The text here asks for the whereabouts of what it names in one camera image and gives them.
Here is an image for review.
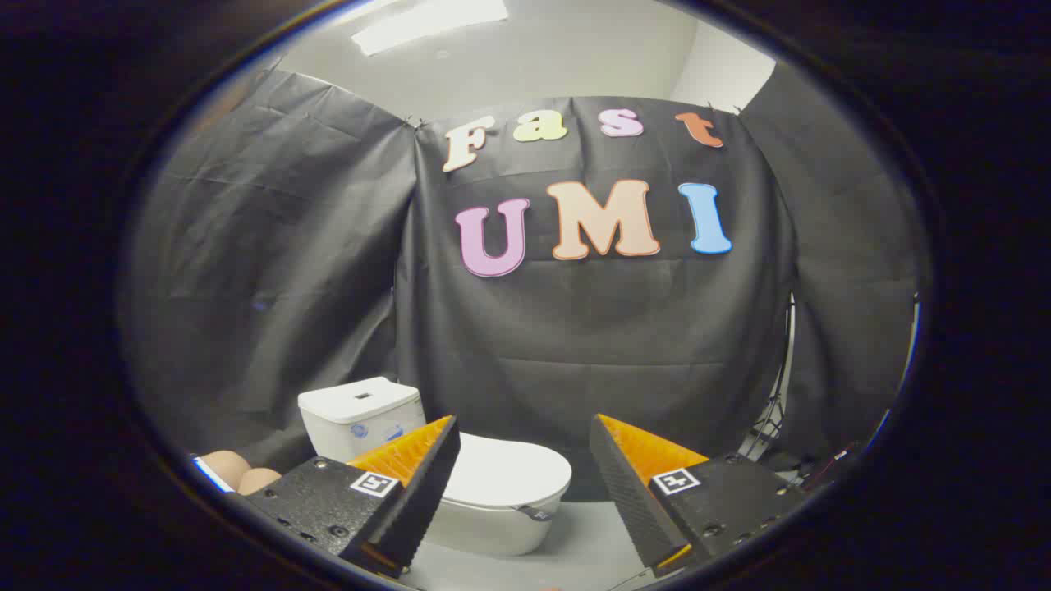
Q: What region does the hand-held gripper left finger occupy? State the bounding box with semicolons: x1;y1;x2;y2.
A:
232;415;462;580

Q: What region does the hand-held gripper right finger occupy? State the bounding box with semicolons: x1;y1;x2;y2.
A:
589;413;814;575

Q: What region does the white toilet lid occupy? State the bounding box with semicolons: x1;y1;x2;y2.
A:
443;433;573;511

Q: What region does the white toilet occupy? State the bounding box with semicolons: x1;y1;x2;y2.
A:
297;377;569;557

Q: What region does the black backdrop cloth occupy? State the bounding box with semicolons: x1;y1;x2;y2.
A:
123;62;925;503

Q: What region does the black light stand tripod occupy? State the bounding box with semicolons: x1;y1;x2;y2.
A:
737;295;796;462

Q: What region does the dark box with red cable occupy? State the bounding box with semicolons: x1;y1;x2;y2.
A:
798;442;861;493

